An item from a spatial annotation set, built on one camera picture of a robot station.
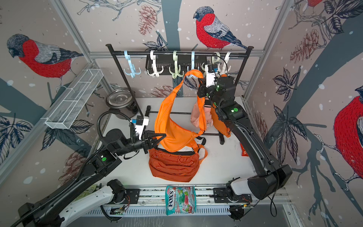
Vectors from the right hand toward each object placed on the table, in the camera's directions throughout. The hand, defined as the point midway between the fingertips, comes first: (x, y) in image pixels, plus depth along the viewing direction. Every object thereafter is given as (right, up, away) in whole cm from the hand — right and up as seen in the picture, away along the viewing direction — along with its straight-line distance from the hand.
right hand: (200, 76), depth 66 cm
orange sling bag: (-14, -28, -2) cm, 31 cm away
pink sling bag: (0, -23, +32) cm, 39 cm away
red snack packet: (+30, -43, +22) cm, 57 cm away
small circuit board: (-42, -69, +5) cm, 81 cm away
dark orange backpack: (-13, -48, +10) cm, 51 cm away
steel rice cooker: (-54, -9, +35) cm, 65 cm away
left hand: (-15, -27, -8) cm, 32 cm away
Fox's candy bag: (-9, -62, +4) cm, 63 cm away
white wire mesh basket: (-69, -18, +5) cm, 71 cm away
